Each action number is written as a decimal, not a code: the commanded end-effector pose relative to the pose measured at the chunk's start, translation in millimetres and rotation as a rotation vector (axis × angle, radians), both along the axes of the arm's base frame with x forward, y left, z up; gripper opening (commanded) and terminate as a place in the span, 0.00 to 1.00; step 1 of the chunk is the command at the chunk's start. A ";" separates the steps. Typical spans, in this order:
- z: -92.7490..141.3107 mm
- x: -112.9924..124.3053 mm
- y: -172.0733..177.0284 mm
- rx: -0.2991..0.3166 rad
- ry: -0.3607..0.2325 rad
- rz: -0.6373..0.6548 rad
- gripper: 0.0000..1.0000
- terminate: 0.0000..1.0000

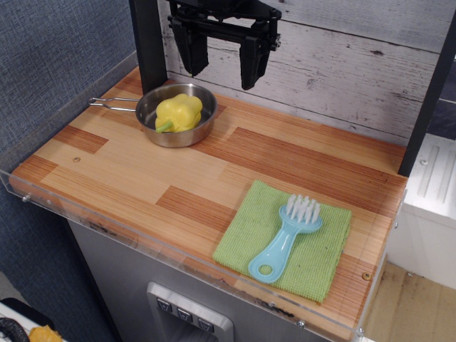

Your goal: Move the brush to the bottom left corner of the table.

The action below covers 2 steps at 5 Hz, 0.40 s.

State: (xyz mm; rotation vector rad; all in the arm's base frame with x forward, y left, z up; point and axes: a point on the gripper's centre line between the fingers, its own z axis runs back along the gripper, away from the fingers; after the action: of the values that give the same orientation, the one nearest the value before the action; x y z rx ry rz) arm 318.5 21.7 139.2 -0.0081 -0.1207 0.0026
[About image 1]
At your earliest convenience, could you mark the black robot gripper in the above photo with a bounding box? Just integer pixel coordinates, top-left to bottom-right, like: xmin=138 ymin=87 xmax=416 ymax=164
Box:
xmin=168 ymin=1 xmax=281 ymax=90

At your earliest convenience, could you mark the light blue dish brush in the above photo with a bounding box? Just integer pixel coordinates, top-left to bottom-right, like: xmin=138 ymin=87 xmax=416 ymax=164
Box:
xmin=248 ymin=195 xmax=323 ymax=284

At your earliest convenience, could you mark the yellow toy bell pepper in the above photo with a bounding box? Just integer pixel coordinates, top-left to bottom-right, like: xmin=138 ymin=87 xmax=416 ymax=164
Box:
xmin=155 ymin=93 xmax=203 ymax=133

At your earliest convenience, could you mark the small steel pan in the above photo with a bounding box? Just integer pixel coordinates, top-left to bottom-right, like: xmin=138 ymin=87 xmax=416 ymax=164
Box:
xmin=88 ymin=83 xmax=219 ymax=148

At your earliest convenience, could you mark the clear acrylic table guard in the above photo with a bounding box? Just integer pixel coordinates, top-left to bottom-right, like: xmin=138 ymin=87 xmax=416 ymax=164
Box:
xmin=9 ymin=49 xmax=411 ymax=341

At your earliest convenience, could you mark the green woven cloth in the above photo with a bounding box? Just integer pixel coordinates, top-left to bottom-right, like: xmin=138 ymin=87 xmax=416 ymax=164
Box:
xmin=213 ymin=180 xmax=352 ymax=303

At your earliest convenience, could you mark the grey toy fridge cabinet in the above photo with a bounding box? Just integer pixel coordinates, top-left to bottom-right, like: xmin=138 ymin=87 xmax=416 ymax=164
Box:
xmin=69 ymin=220 xmax=362 ymax=341

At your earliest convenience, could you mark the silver dispenser button panel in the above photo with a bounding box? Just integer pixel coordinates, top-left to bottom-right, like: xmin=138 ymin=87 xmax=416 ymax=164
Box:
xmin=147 ymin=281 xmax=234 ymax=341

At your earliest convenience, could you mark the white side cabinet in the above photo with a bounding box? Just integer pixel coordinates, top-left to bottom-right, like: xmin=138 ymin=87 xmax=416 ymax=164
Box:
xmin=386 ymin=134 xmax=455 ymax=289

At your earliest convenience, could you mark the yellow black object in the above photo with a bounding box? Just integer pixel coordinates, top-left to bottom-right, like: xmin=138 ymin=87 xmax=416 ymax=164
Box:
xmin=1 ymin=298 xmax=65 ymax=341

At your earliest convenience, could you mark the black left frame post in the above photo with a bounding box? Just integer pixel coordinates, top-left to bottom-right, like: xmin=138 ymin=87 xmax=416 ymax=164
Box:
xmin=129 ymin=0 xmax=167 ymax=94

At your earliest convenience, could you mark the black frame post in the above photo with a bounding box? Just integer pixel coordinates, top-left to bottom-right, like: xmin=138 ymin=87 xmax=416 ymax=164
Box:
xmin=398 ymin=14 xmax=455 ymax=177
xmin=129 ymin=0 xmax=167 ymax=94

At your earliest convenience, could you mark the black right frame post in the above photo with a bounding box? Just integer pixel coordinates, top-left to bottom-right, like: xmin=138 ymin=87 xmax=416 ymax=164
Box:
xmin=398 ymin=14 xmax=455 ymax=177

